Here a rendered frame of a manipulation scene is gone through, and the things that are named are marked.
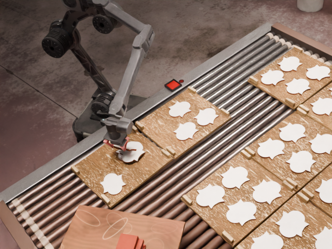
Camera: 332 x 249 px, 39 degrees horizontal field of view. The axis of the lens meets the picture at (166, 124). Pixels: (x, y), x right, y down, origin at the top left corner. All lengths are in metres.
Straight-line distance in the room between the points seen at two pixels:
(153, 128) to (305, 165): 0.82
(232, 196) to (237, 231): 0.19
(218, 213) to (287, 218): 0.31
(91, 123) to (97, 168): 1.28
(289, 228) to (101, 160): 1.00
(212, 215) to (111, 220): 0.46
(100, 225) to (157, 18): 3.37
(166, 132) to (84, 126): 1.28
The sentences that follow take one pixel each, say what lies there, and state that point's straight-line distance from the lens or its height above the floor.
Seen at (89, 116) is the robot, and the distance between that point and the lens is 3.72.
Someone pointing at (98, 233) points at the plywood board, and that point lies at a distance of 2.09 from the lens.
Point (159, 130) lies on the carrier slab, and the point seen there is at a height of 0.94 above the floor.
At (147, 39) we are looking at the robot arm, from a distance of 2.39.
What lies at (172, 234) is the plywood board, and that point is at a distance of 2.02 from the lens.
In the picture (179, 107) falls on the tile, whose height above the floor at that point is 0.95.
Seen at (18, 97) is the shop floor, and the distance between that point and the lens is 4.59.
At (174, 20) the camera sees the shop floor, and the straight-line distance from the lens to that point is 5.06.
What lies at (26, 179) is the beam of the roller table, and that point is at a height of 0.92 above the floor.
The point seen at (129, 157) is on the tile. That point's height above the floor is 0.97.
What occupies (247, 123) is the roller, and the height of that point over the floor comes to 0.92.
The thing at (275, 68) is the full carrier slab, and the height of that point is 0.94.
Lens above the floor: 2.76
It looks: 45 degrees down
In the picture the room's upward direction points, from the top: 10 degrees counter-clockwise
